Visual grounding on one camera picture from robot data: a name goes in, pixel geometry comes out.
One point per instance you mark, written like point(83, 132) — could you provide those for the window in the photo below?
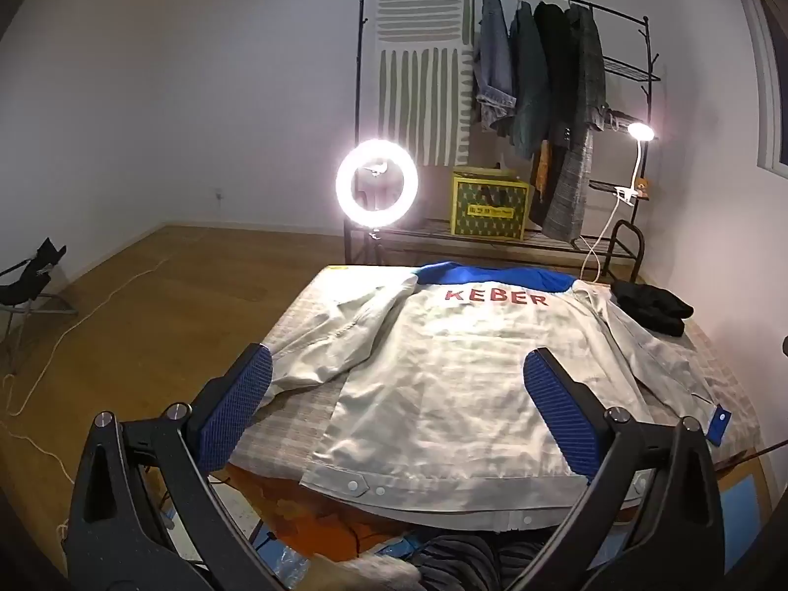
point(772, 104)

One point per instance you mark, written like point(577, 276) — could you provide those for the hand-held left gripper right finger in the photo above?
point(563, 418)

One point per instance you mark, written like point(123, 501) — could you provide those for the orange hanging garment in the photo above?
point(542, 172)

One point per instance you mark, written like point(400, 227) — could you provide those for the black coat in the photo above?
point(557, 61)

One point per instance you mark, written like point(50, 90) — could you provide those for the yellow patterned box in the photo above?
point(489, 209)

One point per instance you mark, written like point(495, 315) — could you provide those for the blue denim jacket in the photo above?
point(492, 61)

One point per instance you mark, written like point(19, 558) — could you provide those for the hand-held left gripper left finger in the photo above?
point(237, 406)

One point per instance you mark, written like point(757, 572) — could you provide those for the black curved metal frame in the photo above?
point(639, 246)

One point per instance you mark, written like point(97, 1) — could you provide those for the black folding chair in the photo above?
point(31, 277)

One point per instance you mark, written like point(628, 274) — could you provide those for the black folded cloth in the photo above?
point(652, 308)

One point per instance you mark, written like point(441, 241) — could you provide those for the person's dark striped clothing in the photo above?
point(480, 560)

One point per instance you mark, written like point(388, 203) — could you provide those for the striped hanging cloth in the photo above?
point(425, 104)

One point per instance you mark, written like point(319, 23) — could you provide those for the dark green jacket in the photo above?
point(529, 92)

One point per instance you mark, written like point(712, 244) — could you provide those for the checkered beige blanket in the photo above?
point(289, 425)

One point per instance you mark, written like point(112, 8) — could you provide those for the grey plaid coat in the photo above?
point(585, 74)

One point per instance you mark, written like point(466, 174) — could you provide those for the beige jacket with blue collar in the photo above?
point(443, 381)

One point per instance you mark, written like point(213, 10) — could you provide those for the white clip lamp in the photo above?
point(640, 130)

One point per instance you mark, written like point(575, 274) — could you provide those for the black metal clothes rack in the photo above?
point(431, 235)

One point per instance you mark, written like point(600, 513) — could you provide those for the small brown figurine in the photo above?
point(641, 186)

